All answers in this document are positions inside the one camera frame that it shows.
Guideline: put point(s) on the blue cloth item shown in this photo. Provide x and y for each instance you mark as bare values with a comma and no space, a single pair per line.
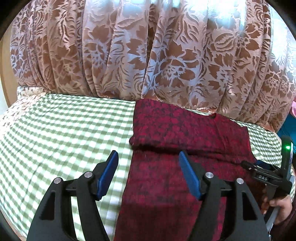
288,128

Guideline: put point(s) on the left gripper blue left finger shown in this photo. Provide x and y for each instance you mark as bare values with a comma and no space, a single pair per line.
103,175

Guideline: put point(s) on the pink cloth item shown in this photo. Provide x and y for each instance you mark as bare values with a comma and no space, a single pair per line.
293,108

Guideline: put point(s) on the wooden window frame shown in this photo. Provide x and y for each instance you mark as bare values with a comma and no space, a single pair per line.
8,80

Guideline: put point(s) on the brown floral curtain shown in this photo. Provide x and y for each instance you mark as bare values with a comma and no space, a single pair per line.
234,58

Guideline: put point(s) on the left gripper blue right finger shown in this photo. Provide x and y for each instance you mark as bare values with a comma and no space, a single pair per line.
193,174

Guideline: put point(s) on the person's right hand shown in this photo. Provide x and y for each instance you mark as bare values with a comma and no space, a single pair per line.
284,203

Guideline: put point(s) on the green white checkered bedsheet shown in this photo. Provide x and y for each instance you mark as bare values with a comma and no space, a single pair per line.
46,135

